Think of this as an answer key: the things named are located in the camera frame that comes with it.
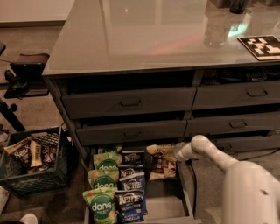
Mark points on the tan snack bag in crate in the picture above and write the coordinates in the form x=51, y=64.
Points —
x=36, y=159

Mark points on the dark plastic crate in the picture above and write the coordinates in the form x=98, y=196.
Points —
x=15, y=178

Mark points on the green dang bag middle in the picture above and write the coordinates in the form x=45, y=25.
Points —
x=103, y=178

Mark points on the green dang bag rear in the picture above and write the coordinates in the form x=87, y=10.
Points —
x=108, y=160

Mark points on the brown chip bag in crate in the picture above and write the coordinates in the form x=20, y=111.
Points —
x=21, y=151

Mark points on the dark chip bag in crate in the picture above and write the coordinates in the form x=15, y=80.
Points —
x=49, y=154

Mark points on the middle left drawer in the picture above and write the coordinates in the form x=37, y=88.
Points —
x=130, y=132

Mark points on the open bottom left drawer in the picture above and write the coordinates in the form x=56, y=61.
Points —
x=164, y=199

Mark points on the top left drawer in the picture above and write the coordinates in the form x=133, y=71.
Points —
x=130, y=102

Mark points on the green bag at back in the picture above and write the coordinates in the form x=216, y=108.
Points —
x=110, y=148

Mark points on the bottom right drawer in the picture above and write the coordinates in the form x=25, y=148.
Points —
x=247, y=143

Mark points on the black stand equipment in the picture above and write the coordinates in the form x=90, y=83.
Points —
x=23, y=80

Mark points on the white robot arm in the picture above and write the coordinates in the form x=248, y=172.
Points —
x=250, y=193

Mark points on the white shoe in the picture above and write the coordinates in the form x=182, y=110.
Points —
x=29, y=218

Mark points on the middle right drawer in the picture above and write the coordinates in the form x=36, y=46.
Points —
x=233, y=124

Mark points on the grey drawer cabinet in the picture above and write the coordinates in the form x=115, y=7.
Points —
x=120, y=45

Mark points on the blue kettle bag rear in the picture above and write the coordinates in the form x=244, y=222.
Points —
x=133, y=157

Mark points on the blue kettle bag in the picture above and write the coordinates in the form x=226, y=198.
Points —
x=134, y=181
x=133, y=157
x=126, y=170
x=129, y=205

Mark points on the dark cup on counter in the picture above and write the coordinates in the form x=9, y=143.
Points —
x=238, y=6

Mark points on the top right drawer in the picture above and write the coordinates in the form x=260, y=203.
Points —
x=235, y=95

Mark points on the green dang bag front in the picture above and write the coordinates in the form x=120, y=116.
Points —
x=102, y=205

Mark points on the blue kettle bag front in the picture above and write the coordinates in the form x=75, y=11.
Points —
x=129, y=205

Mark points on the brown sea salt chip bag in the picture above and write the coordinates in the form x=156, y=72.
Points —
x=163, y=161

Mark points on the black white fiducial marker board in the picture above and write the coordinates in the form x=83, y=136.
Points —
x=262, y=47

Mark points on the green dang bag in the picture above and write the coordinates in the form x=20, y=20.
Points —
x=108, y=160
x=102, y=205
x=103, y=178

